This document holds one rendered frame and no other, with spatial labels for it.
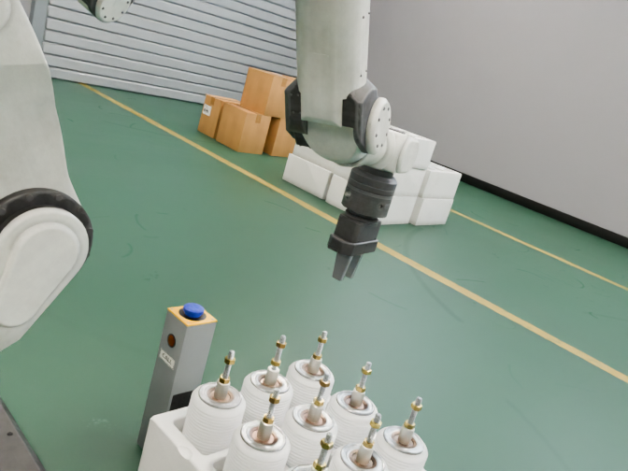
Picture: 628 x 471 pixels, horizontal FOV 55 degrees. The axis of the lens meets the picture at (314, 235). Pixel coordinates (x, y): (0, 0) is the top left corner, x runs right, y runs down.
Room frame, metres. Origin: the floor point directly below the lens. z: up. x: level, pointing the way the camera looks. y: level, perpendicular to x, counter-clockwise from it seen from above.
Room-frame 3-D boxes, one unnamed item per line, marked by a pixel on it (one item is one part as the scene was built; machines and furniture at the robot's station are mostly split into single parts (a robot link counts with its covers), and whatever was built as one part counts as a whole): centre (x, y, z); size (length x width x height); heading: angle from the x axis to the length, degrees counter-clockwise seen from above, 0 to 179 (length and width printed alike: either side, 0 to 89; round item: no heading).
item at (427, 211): (4.04, -0.56, 0.09); 0.39 x 0.39 x 0.18; 52
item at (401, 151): (1.07, -0.08, 0.72); 0.13 x 0.09 x 0.07; 161
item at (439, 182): (4.05, -0.56, 0.27); 0.39 x 0.39 x 0.18; 50
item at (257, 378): (1.01, 0.00, 0.25); 0.08 x 0.08 x 0.01
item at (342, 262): (1.08, -0.06, 0.49); 0.03 x 0.02 x 0.06; 58
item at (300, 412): (0.94, -0.09, 0.25); 0.08 x 0.08 x 0.01
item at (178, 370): (1.07, 0.18, 0.16); 0.07 x 0.07 x 0.31; 50
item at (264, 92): (4.77, 0.65, 0.45); 0.30 x 0.24 x 0.30; 50
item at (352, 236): (1.10, -0.07, 0.58); 0.13 x 0.10 x 0.12; 148
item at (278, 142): (4.90, 0.53, 0.15); 0.30 x 0.24 x 0.30; 49
